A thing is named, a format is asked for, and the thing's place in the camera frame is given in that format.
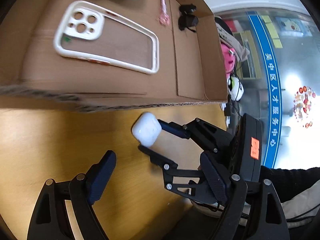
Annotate white earbuds case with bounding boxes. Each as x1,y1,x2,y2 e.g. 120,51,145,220
131,112,162,147

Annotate pink transparent pen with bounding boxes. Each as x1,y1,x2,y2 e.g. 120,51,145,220
159,0,170,26

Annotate white clear phone case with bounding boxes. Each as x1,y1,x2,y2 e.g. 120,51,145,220
53,1,159,75

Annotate black small adapter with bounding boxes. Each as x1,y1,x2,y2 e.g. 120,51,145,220
223,102,232,116

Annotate panda plush toy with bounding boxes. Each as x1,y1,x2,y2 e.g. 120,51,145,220
227,76,244,101

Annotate magenta plush toy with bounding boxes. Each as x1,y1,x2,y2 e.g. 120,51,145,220
220,43,236,79

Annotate beige tote bag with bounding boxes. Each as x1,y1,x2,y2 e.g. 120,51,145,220
215,17,250,62

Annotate black sunglasses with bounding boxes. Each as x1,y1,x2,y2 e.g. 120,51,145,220
178,4,199,33

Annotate cardboard box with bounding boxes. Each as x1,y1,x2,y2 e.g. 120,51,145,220
1,0,228,111

